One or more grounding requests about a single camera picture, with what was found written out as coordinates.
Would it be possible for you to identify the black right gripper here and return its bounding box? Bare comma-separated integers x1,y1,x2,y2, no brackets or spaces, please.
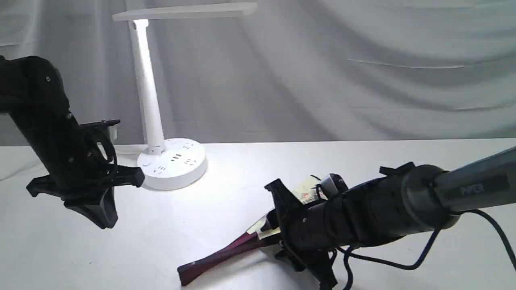
265,179,363,290

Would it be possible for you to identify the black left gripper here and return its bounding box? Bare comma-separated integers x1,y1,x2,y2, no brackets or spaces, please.
8,109,144,229

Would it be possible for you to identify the painted folding paper fan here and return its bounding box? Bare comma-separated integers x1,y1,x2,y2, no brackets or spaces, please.
178,175,327,287

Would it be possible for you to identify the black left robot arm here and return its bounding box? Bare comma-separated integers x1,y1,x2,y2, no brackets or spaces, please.
0,56,145,229

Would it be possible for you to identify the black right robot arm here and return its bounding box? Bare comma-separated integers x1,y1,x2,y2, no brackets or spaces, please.
262,147,516,290

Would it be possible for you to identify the white desk lamp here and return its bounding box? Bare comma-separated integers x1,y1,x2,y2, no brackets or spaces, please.
112,2,258,191

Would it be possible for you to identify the grey backdrop cloth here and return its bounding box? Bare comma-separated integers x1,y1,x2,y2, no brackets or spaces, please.
0,0,516,144

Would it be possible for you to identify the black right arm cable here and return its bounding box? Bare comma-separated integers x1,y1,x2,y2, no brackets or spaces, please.
310,173,516,290

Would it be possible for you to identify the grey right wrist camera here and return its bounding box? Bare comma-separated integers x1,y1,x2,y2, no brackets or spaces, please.
315,173,349,200

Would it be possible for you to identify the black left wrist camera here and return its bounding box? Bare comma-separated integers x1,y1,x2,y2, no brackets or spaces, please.
79,119,121,142

